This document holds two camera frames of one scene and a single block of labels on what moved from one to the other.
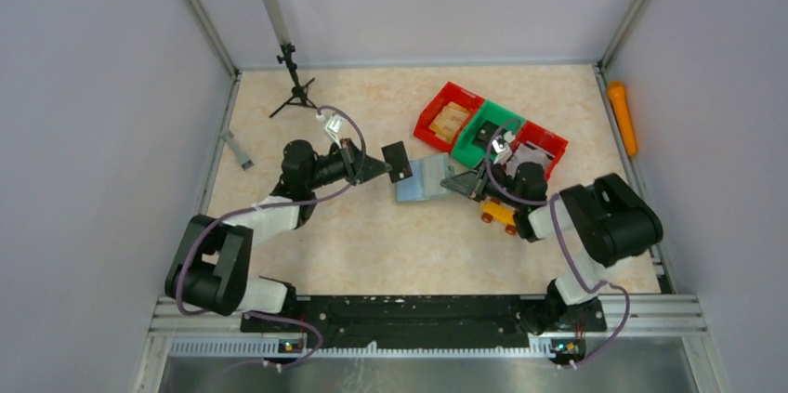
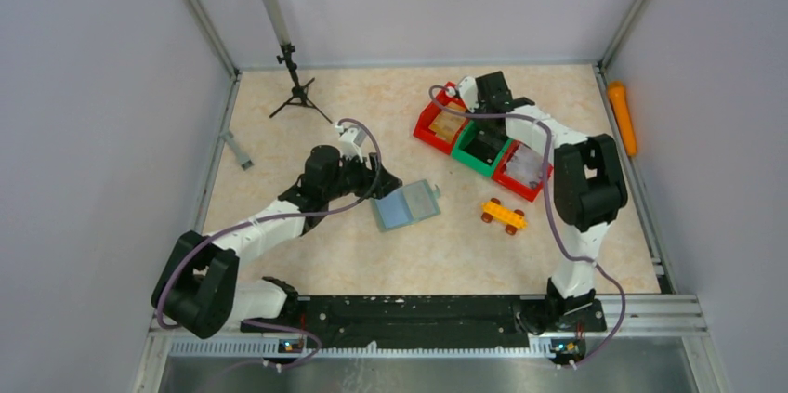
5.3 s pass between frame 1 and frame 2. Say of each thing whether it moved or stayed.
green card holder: moved
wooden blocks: stayed
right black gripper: moved
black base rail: stayed
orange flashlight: stayed
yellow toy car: stayed
